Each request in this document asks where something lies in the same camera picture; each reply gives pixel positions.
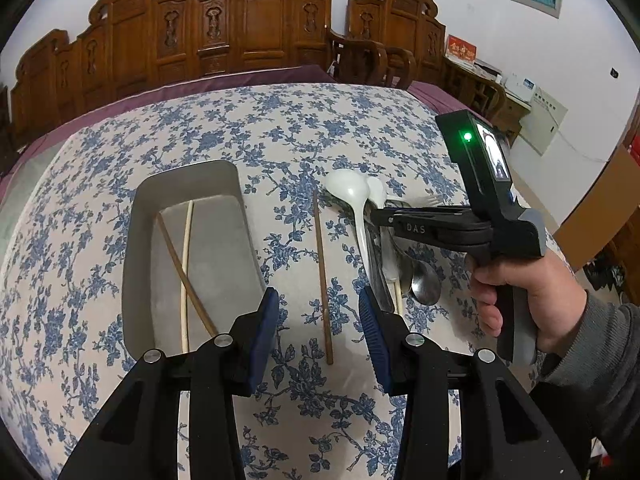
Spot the small white spoon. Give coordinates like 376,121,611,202
367,176,387,207

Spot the grey metal tray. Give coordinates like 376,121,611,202
121,160,268,361

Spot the brown board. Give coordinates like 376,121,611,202
557,145,640,272

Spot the white plastic fork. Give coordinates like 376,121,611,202
399,194,444,209

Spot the grey electrical panel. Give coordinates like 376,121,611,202
515,87,570,157

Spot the person's right hand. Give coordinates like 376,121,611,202
470,247,589,356

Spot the wooden side desk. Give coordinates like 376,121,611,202
442,57,532,137

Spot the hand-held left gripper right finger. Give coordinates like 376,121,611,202
358,286,583,480

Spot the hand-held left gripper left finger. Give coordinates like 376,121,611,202
59,287,281,480

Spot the brown wooden chopstick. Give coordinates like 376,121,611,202
156,212,219,337
312,190,334,365

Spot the metal spoon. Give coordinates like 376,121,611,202
397,240,442,306

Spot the blue floral tablecloth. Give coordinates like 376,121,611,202
0,82,571,480

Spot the metal fork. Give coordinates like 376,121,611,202
365,201,397,312

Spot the red box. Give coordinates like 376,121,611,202
445,35,478,65

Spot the carved wooden panel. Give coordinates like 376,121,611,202
346,0,447,86
9,0,201,147
194,0,333,79

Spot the pile of white papers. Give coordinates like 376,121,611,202
472,59,536,107

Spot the wooden chair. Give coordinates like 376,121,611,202
327,27,389,86
385,47,417,90
467,77,507,122

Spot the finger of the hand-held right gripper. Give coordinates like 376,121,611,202
370,207,473,228
392,216,493,252

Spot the large white spoon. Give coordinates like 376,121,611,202
325,169,393,311

